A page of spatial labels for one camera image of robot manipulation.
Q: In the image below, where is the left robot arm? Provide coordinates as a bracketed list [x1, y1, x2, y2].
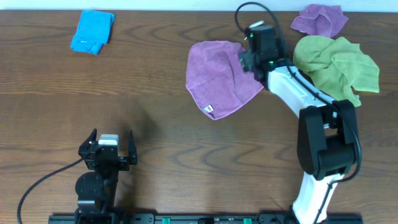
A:
[75, 129, 137, 223]

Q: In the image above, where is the crumpled green cloth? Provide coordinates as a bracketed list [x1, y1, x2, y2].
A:
[293, 35, 379, 107]

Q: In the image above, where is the folded blue cloth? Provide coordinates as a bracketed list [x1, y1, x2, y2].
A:
[70, 10, 115, 55]

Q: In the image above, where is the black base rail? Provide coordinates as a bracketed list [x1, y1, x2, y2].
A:
[48, 213, 364, 224]

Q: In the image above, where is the crumpled purple cloth at back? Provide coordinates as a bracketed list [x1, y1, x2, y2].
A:
[290, 4, 348, 38]

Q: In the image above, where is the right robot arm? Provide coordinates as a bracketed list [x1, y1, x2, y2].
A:
[239, 21, 363, 223]

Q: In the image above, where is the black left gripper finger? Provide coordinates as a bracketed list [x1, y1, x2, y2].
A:
[80, 128, 97, 150]
[128, 130, 136, 157]

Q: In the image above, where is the purple microfiber cloth with label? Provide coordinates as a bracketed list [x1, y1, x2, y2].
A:
[185, 40, 264, 120]

